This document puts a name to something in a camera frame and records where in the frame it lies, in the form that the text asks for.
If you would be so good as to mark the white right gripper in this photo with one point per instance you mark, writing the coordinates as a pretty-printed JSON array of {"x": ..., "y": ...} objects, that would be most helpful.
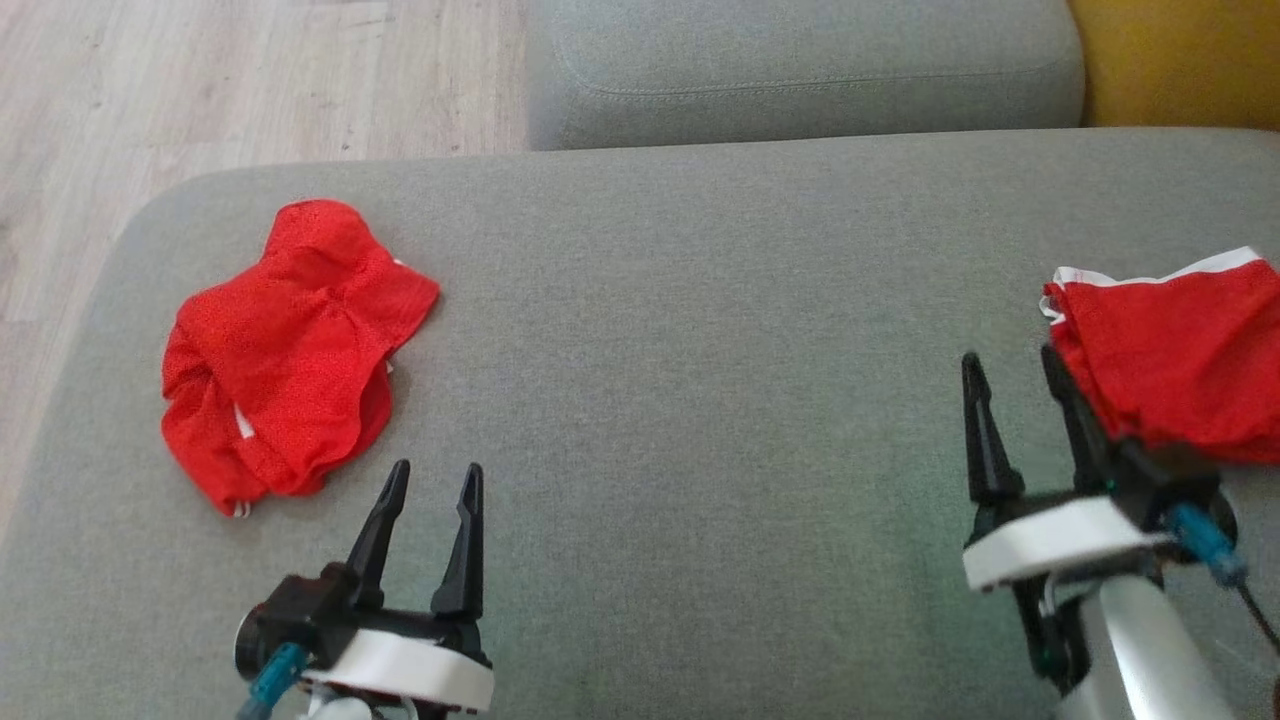
[{"x": 1050, "y": 535}]

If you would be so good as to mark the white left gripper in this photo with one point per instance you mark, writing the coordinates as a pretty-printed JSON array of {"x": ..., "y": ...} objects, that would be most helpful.
[{"x": 410, "y": 665}]

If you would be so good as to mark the red shorts white trim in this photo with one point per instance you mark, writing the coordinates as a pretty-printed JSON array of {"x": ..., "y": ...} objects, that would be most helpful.
[{"x": 1180, "y": 360}]

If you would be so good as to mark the red basketball jersey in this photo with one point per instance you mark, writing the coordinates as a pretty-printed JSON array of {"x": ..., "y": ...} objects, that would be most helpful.
[{"x": 290, "y": 350}]

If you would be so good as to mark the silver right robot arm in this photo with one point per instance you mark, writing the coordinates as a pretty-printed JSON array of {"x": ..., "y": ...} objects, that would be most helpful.
[{"x": 1140, "y": 650}]

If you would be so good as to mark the grey fabric sofa seat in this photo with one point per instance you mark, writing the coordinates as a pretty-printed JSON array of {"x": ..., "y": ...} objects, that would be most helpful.
[{"x": 650, "y": 400}]

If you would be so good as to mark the yellow cushion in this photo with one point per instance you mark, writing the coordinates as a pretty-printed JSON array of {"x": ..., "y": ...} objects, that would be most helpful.
[{"x": 1180, "y": 60}]

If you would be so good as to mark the grey sofa cushion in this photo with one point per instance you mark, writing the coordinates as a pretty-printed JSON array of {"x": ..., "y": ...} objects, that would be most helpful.
[{"x": 800, "y": 60}]

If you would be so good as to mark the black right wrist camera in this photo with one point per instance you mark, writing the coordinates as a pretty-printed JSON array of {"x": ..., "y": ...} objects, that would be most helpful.
[{"x": 1160, "y": 480}]

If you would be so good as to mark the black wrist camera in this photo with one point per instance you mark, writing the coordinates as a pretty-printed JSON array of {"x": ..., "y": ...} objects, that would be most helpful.
[
  {"x": 1160, "y": 480},
  {"x": 295, "y": 615}
]

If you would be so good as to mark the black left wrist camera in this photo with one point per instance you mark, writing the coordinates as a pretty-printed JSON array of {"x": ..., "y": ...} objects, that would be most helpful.
[{"x": 295, "y": 615}]

